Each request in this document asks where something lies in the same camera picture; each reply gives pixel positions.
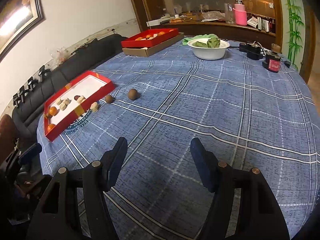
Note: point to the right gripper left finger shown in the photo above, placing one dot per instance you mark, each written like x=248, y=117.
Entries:
x=112, y=162

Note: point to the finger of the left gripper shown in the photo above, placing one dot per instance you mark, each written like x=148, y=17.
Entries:
x=27, y=156

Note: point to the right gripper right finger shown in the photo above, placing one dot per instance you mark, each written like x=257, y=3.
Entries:
x=206, y=163

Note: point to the beige cake chunk small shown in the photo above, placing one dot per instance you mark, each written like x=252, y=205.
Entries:
x=94, y=107

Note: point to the beige cake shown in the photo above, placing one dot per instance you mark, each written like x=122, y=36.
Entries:
x=58, y=101
x=66, y=101

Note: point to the white cake block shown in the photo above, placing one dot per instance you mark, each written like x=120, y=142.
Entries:
x=80, y=99

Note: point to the black leather sofa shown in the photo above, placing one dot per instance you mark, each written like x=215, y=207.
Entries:
x=30, y=106

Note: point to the red tray white inside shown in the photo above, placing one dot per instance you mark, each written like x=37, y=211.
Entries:
x=91, y=85

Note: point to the blue plaid tablecloth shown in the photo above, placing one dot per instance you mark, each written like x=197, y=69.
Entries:
x=246, y=115

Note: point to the brown cardboard box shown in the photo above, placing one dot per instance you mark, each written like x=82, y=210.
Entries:
x=147, y=52

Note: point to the white bowl with greens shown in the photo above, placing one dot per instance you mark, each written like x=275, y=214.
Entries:
x=208, y=48

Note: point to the red black device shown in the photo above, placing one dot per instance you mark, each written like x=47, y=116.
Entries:
x=272, y=62

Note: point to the black charger box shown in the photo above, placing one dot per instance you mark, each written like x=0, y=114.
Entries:
x=253, y=51

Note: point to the green cloth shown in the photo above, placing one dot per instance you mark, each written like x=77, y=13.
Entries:
x=188, y=38

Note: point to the far red fruit box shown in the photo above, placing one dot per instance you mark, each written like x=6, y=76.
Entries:
x=149, y=38

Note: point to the wooden sideboard counter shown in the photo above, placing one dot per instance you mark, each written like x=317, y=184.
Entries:
x=192, y=25

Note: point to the pink thermos bottle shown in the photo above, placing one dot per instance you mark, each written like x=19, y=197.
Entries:
x=240, y=13

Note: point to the framed wall picture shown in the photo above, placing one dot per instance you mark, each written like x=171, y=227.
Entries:
x=18, y=17

